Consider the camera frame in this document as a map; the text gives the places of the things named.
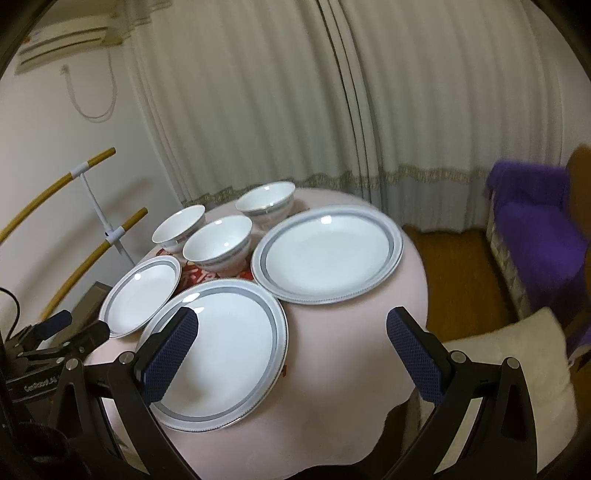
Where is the white porcelain bowl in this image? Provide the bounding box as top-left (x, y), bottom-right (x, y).
top-left (151, 205), bottom-right (206, 254)
top-left (235, 181), bottom-right (297, 230)
top-left (182, 215), bottom-right (252, 276)

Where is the low brown white cabinet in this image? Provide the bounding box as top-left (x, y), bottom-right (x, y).
top-left (40, 282), bottom-right (111, 349)

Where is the white stand with yellow hoops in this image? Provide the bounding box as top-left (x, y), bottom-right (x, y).
top-left (1, 155), bottom-right (151, 327)

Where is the white fluffy cushion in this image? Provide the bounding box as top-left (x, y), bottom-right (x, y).
top-left (414, 306), bottom-right (581, 462)

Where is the purple blanket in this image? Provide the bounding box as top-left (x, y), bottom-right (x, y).
top-left (486, 160), bottom-right (589, 318)

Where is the brown wooden armchair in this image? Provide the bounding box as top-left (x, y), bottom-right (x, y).
top-left (484, 143), bottom-right (591, 351)

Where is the beige pleated curtain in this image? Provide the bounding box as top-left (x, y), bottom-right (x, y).
top-left (115, 1), bottom-right (590, 231)

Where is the black cable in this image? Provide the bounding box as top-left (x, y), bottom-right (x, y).
top-left (0, 286), bottom-right (24, 342)

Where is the white hanging cord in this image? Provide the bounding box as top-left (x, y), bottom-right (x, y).
top-left (60, 43), bottom-right (119, 124)

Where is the wall air conditioner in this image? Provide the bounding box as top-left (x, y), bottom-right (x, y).
top-left (15, 15), bottom-right (122, 74)

